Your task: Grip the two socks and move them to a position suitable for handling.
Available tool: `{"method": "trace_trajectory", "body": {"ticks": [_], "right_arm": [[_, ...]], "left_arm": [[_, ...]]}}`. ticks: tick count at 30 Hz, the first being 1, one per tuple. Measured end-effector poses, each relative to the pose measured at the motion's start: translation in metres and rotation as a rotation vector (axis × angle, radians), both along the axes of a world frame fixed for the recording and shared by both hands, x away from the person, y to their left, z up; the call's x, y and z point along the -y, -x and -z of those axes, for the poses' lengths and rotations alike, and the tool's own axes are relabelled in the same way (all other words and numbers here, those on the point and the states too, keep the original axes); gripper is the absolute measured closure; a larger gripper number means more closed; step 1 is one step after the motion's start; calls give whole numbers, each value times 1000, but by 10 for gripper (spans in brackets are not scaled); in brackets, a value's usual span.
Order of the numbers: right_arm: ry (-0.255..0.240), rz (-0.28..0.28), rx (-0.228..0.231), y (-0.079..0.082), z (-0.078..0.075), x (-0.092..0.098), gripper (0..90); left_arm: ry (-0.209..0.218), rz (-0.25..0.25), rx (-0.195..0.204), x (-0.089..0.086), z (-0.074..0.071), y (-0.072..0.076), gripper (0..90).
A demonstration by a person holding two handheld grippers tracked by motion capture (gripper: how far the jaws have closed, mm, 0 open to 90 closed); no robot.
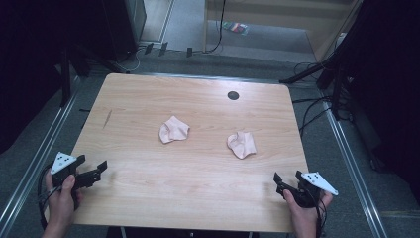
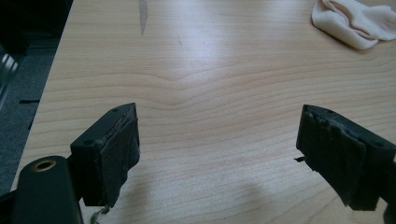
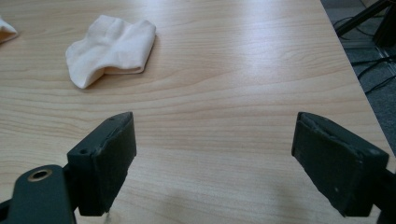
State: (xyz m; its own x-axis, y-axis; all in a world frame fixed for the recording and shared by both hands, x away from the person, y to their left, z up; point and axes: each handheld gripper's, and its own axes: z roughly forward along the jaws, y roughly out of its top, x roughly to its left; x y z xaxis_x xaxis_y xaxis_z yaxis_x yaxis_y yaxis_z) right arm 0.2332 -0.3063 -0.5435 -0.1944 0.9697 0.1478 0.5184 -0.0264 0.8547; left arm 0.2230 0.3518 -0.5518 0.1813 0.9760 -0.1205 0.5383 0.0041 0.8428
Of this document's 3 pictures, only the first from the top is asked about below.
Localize black hanging cable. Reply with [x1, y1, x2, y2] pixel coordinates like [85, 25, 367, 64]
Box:
[201, 0, 228, 55]

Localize pink sock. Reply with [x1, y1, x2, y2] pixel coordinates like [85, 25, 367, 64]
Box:
[158, 115, 191, 145]
[226, 130, 258, 161]

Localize dark curtain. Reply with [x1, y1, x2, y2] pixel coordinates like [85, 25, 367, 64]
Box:
[0, 0, 110, 155]
[340, 0, 420, 199]

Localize person's right hand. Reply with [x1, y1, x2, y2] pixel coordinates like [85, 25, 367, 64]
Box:
[282, 188, 334, 232]

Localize white floor cable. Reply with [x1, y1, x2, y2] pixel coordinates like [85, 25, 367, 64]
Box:
[117, 46, 147, 74]

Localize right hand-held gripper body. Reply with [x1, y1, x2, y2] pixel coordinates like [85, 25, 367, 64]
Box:
[286, 171, 340, 209]

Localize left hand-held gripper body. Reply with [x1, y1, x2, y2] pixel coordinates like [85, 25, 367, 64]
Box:
[50, 151, 102, 191]

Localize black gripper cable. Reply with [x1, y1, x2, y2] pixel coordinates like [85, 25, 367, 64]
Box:
[37, 164, 63, 230]
[310, 188, 329, 238]

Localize black metal stand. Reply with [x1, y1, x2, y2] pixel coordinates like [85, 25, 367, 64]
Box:
[278, 53, 351, 122]
[58, 46, 73, 108]

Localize aluminium floor rail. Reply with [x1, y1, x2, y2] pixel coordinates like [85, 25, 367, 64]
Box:
[322, 98, 389, 238]
[0, 74, 82, 234]

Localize colourful packet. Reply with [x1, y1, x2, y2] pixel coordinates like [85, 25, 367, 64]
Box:
[222, 21, 250, 37]

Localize black floor cables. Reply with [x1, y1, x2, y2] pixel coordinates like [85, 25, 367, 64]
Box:
[291, 60, 335, 139]

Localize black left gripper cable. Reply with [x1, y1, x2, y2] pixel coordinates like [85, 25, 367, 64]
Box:
[37, 164, 63, 230]

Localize black cabinet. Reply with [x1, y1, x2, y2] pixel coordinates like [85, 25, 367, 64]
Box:
[100, 0, 148, 63]

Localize person's left hand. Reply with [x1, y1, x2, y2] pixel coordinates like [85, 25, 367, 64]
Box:
[44, 173, 84, 230]

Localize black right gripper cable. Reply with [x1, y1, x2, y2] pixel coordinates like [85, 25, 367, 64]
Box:
[310, 188, 329, 238]

